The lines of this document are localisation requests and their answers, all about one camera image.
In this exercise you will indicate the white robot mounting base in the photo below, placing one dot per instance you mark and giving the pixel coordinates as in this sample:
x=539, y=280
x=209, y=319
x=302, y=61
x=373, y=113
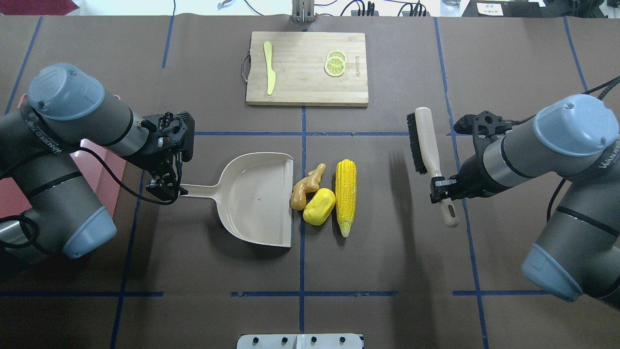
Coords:
x=301, y=341

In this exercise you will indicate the bamboo cutting board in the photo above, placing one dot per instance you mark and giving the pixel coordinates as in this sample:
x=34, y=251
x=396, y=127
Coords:
x=298, y=61

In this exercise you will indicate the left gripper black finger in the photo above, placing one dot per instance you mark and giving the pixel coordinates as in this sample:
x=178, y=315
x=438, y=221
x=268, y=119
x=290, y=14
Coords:
x=166, y=189

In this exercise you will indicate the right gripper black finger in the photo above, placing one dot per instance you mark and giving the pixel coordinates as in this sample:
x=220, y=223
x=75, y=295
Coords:
x=442, y=189

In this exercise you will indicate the yellow toy potato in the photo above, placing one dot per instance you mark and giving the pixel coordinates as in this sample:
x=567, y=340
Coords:
x=319, y=207

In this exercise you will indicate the pink plastic bin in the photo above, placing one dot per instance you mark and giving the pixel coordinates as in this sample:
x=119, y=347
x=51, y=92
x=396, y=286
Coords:
x=104, y=174

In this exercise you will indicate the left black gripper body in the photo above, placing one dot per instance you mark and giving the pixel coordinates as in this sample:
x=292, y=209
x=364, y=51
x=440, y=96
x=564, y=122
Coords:
x=156, y=165

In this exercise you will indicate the beige plastic dustpan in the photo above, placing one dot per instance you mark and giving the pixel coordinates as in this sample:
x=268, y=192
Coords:
x=252, y=198

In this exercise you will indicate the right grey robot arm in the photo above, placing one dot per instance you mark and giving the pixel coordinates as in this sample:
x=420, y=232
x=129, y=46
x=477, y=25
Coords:
x=578, y=139

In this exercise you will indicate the aluminium frame post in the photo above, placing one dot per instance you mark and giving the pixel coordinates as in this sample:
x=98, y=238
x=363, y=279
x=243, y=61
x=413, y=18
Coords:
x=303, y=11

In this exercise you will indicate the yellow-green plastic knife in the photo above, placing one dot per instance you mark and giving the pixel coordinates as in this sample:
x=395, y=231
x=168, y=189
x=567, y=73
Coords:
x=271, y=76

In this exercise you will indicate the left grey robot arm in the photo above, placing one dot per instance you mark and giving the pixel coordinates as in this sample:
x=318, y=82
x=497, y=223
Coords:
x=63, y=107

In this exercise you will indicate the magenta cloth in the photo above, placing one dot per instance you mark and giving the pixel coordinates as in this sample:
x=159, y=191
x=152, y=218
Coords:
x=37, y=7

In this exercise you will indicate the beige hand brush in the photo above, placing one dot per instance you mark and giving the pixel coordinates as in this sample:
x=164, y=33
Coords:
x=426, y=158

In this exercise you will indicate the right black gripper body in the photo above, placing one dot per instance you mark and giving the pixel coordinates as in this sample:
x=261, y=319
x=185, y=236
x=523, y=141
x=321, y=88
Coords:
x=469, y=179

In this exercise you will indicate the yellow toy corn cob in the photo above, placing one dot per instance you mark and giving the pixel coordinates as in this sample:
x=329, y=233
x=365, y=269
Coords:
x=346, y=195

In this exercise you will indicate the tan toy ginger root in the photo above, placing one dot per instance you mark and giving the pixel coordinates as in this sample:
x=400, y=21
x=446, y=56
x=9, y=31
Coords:
x=309, y=184

